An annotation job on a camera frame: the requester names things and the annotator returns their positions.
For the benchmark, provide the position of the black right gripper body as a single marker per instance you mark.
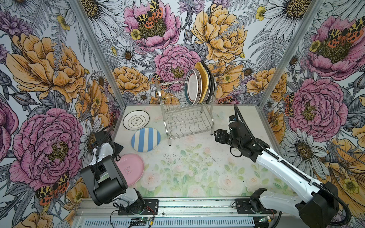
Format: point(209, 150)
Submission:
point(224, 137)

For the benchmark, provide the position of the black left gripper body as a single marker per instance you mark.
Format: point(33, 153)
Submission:
point(117, 150)

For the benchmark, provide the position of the green red rimmed white plate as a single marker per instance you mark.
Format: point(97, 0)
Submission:
point(191, 87)

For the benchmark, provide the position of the yellow woven square tray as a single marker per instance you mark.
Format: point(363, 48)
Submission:
point(205, 77)

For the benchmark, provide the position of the white plate with colored dots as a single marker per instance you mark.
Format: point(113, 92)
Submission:
point(199, 86)

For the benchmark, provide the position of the orange sunburst white plate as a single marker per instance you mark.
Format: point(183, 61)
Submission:
point(211, 86)

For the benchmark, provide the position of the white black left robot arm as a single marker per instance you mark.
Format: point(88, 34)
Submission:
point(105, 182)

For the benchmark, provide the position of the pink round plate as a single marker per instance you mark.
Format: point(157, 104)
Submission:
point(132, 168)

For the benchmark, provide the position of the blue white striped plate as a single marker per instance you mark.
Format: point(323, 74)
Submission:
point(145, 140)

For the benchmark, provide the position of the white plate with black rings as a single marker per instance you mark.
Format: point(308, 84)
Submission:
point(136, 120)

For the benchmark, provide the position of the steel wire dish rack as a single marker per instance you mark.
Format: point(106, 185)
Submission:
point(181, 119)

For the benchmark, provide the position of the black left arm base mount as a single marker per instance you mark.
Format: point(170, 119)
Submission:
point(132, 203)

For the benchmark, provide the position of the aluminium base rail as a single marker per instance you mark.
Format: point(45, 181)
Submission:
point(183, 213)

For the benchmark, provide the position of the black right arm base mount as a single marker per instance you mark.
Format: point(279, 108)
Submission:
point(252, 205)

